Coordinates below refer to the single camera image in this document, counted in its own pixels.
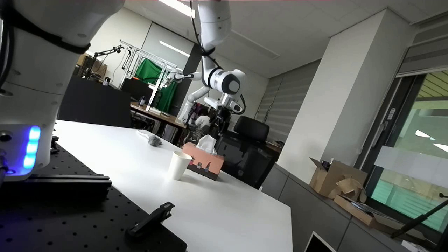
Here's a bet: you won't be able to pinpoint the white tissue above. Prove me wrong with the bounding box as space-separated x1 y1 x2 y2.
196 134 218 155

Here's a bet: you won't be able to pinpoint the pink tissue box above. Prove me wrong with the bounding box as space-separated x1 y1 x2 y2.
182 142 225 181

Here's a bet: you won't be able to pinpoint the open cardboard box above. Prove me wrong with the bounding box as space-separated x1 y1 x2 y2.
309 157 368 201

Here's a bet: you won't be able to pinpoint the white robot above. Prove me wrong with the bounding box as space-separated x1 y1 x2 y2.
173 71 212 124

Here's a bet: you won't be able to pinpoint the black office chair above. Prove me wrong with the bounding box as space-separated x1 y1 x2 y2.
214 115 278 190

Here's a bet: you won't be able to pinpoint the grey window blinds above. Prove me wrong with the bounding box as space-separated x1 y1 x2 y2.
254 59 321 145

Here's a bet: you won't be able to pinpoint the wooden desk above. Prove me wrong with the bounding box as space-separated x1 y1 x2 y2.
130 101 187 142

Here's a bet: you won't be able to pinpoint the white paper cup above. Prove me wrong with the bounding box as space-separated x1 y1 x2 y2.
167 151 194 181

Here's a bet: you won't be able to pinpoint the ceiling light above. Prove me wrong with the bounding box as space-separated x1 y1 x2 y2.
159 40 191 58
157 0 196 19

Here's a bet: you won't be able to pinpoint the green cloth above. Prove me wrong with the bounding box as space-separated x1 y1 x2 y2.
134 58 179 113

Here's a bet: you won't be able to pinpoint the monitor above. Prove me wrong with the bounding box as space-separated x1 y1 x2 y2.
121 77 155 103

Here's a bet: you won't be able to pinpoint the grey low cabinet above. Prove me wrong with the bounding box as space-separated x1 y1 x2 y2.
260 162 448 252

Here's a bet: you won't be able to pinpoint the black clamp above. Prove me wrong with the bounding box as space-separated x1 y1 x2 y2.
126 202 175 239

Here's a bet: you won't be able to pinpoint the black partition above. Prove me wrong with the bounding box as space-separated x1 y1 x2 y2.
57 74 132 128

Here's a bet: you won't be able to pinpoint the flat cardboard sheets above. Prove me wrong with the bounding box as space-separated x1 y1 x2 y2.
334 194 398 230

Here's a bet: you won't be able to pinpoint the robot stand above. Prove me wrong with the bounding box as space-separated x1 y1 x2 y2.
0 135 188 252

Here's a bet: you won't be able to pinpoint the window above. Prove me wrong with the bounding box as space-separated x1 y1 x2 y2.
370 70 448 234

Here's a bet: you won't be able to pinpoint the metal frame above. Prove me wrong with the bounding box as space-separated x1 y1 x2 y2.
118 39 184 113

